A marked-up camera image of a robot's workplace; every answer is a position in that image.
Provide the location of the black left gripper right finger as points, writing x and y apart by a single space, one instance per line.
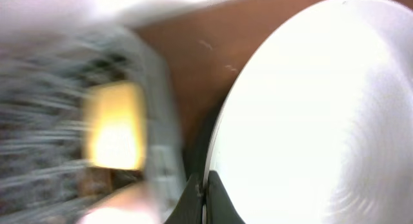
219 207

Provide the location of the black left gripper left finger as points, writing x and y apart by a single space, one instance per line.
190 205

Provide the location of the yellow plastic bowl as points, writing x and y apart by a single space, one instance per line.
116 135

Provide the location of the light grey plate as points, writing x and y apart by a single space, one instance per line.
317 127

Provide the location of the grey plastic dishwasher rack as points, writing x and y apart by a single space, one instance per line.
53 52

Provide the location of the round black serving tray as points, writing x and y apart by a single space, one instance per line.
195 154

